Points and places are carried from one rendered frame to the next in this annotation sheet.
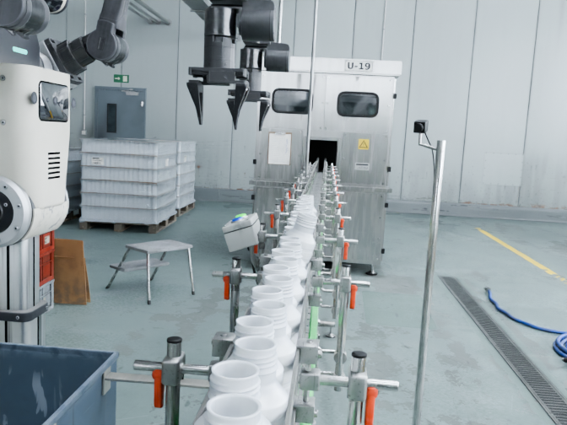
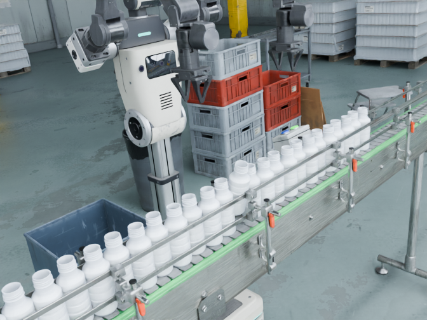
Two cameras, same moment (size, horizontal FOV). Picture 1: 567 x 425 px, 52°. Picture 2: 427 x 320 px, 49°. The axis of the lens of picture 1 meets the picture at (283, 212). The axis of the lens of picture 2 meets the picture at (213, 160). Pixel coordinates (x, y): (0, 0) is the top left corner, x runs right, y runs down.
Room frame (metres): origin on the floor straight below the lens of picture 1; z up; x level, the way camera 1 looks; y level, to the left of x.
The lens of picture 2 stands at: (0.15, -0.79, 1.70)
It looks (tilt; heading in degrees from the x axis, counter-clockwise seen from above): 22 degrees down; 43
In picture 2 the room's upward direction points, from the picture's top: 6 degrees counter-clockwise
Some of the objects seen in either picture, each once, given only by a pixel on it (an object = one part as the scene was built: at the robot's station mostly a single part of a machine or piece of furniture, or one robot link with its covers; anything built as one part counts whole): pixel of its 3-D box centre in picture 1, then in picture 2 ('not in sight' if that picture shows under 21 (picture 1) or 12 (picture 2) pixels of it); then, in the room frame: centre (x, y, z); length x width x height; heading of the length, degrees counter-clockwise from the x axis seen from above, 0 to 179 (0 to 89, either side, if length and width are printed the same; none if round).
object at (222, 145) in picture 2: not in sight; (228, 131); (3.15, 1.79, 0.33); 0.61 x 0.41 x 0.22; 2
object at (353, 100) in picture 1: (321, 164); not in sight; (6.51, -0.40, 1.05); 1.60 x 1.40 x 2.10; 176
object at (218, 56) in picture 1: (219, 59); (189, 61); (1.08, 0.13, 1.47); 0.10 x 0.07 x 0.07; 89
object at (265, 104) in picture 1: (255, 112); (290, 57); (1.53, 0.09, 1.40); 0.07 x 0.07 x 0.09; 85
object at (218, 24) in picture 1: (224, 24); (188, 39); (1.08, 0.12, 1.53); 0.07 x 0.06 x 0.07; 87
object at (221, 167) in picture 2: not in sight; (230, 154); (3.15, 1.79, 0.11); 0.61 x 0.41 x 0.22; 2
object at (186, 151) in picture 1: (158, 174); not in sight; (9.63, 2.10, 0.59); 1.25 x 1.03 x 1.17; 177
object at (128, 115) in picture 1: (119, 142); not in sight; (11.48, 3.27, 1.05); 1.00 x 0.10 x 2.10; 86
